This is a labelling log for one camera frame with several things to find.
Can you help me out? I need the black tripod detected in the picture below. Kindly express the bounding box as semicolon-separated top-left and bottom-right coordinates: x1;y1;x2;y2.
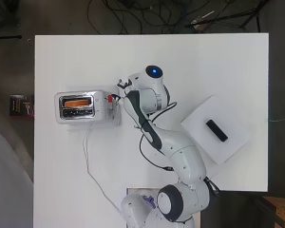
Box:
183;0;272;33

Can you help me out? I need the black block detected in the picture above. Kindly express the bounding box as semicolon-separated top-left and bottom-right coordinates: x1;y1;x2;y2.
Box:
205;119;229;143

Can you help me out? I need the red and black book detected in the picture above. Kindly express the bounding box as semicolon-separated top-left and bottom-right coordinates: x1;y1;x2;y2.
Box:
9;94;35;119

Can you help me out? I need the black floor cable tangle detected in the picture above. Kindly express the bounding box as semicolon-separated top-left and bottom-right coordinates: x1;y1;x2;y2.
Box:
86;0;232;35

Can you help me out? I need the white steel toaster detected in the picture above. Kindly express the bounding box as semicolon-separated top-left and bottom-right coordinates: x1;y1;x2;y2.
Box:
54;89;116;125

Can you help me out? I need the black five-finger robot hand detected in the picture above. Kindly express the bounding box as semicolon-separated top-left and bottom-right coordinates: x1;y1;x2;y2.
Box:
112;78;133;107

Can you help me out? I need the white toaster power cable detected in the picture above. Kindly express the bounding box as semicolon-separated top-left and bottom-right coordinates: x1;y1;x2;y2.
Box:
82;123;127;219

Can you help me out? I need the thin white wire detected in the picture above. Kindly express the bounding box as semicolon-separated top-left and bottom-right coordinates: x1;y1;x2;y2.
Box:
268;116;285;124

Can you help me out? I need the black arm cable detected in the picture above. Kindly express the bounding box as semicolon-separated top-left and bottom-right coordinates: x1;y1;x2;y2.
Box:
139;101;179;172

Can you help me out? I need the bread slice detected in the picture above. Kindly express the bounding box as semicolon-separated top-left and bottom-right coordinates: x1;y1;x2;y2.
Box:
64;99;90;108

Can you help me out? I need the black floor bar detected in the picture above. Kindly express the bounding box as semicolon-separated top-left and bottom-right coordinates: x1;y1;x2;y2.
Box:
0;34;23;41

